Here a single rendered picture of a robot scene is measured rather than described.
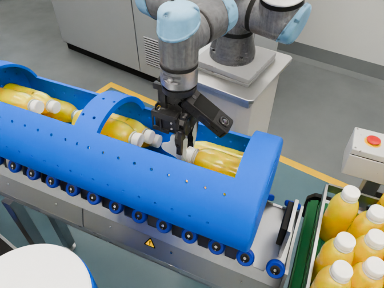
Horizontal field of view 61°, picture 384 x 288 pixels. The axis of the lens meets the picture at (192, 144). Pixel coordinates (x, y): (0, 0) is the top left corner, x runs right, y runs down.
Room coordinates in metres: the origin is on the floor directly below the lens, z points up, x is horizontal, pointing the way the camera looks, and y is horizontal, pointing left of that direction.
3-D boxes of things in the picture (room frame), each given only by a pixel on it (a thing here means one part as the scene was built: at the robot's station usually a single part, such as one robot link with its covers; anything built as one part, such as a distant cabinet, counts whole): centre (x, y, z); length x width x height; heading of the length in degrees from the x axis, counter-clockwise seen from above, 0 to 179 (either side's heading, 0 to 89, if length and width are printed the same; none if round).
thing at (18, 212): (0.82, 0.75, 0.31); 0.06 x 0.06 x 0.63; 66
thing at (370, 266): (0.31, -0.37, 1.08); 0.04 x 0.04 x 0.02
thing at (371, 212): (0.44, -0.43, 1.08); 0.04 x 0.04 x 0.02
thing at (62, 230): (0.94, 0.69, 0.31); 0.06 x 0.06 x 0.63; 66
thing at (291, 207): (0.46, -0.24, 0.99); 0.10 x 0.02 x 0.12; 156
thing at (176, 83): (0.56, 0.03, 1.37); 0.08 x 0.08 x 0.05
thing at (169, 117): (0.57, 0.03, 1.29); 0.09 x 0.08 x 0.12; 66
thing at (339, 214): (0.49, -0.39, 0.99); 0.07 x 0.07 x 0.18
